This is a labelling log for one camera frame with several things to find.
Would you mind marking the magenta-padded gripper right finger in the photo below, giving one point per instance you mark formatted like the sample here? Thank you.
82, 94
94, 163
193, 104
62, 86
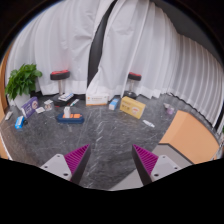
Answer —
164, 165

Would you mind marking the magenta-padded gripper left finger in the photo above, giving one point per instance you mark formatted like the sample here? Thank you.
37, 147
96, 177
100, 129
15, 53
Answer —
56, 165

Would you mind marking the small white tube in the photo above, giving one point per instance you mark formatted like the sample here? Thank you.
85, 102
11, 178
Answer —
148, 123

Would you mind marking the small purple bottle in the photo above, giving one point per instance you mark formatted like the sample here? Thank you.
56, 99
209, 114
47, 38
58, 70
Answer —
170, 110

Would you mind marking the white sachet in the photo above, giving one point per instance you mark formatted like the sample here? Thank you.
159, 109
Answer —
40, 110

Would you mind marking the blister pack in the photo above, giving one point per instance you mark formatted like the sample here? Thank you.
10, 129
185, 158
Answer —
49, 107

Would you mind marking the small white item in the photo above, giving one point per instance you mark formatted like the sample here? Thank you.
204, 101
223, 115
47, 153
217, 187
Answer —
166, 105

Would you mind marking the purple box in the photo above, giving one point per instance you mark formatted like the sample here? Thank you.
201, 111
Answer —
30, 107

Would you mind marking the white green tube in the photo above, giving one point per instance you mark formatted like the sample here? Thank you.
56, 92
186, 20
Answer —
74, 102

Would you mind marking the yellow box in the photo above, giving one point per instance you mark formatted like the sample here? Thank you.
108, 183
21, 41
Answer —
132, 107

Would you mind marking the small white packet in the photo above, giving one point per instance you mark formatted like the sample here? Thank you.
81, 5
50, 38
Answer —
8, 116

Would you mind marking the flat white blue box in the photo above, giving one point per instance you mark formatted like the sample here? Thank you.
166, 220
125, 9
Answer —
66, 96

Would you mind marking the white orange box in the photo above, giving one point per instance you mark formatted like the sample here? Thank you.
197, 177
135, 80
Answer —
97, 99

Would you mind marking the small blue white box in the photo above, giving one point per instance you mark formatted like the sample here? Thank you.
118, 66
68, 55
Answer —
113, 104

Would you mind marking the black red dumbbell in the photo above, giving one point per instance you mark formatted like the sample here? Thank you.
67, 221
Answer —
134, 76
60, 75

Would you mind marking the green potted plant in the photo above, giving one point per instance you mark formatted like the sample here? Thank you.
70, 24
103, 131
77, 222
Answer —
23, 80

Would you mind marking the white curtain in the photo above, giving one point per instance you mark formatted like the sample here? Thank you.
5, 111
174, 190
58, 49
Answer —
160, 50
63, 40

